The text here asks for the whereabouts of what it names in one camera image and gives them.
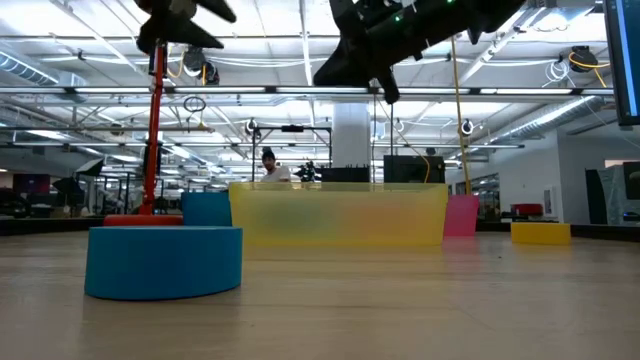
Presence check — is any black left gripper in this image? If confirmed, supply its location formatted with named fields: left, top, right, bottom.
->
left=134, top=0, right=238, bottom=54

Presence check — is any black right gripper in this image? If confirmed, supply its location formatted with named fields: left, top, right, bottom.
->
left=313, top=0, right=467, bottom=106

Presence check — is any yellow tape roll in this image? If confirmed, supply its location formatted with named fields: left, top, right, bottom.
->
left=510, top=221, right=572, bottom=246

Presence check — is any blue tape roll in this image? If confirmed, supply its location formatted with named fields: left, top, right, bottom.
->
left=83, top=225, right=244, bottom=302

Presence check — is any long ceiling light bar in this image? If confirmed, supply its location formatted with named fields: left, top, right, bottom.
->
left=162, top=84, right=615, bottom=97

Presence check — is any tall black equipment box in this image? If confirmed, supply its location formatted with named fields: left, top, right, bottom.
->
left=383, top=154, right=447, bottom=185

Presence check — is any low black equipment box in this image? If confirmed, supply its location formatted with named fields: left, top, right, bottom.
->
left=320, top=165, right=372, bottom=184

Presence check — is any red desk lamp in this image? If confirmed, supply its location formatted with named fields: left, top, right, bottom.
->
left=103, top=42, right=184, bottom=227

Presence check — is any person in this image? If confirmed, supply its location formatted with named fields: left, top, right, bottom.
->
left=259, top=146, right=292, bottom=184

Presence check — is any yellow translucent tray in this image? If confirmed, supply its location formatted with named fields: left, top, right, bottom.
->
left=228, top=181, right=450, bottom=248

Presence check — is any pink plastic tray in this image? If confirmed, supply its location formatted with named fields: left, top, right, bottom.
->
left=442, top=194, right=480, bottom=238

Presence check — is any black studio light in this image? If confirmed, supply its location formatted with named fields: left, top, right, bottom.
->
left=74, top=158, right=105, bottom=177

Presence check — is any blue plastic tray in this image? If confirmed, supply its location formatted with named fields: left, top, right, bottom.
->
left=180, top=191, right=234, bottom=228

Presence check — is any red background box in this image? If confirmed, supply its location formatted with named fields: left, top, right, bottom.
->
left=509, top=202, right=545, bottom=217

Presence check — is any maroon background panel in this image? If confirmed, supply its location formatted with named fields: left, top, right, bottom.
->
left=12, top=173, right=52, bottom=197

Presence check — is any computer monitor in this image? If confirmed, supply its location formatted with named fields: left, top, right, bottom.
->
left=602, top=0, right=640, bottom=127

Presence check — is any black standing panel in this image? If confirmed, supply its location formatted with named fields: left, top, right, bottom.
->
left=584, top=168, right=608, bottom=225
left=622, top=160, right=640, bottom=201

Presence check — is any black ceiling cable reel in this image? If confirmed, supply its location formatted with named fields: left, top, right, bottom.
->
left=568, top=45, right=611, bottom=89
left=181, top=47, right=221, bottom=86

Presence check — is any black hanging cable loop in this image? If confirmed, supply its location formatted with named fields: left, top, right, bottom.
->
left=182, top=95, right=208, bottom=114

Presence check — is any thick yellow hanging cable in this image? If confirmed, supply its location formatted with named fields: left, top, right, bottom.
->
left=446, top=35, right=473, bottom=196

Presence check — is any thin yellow cable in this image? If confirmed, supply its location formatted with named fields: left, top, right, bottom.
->
left=374, top=97, right=432, bottom=184

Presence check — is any black background gantry frame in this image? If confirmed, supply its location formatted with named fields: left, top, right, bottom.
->
left=251, top=124, right=334, bottom=184

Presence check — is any white ceiling cable bundle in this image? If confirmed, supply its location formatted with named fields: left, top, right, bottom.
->
left=543, top=59, right=571, bottom=89

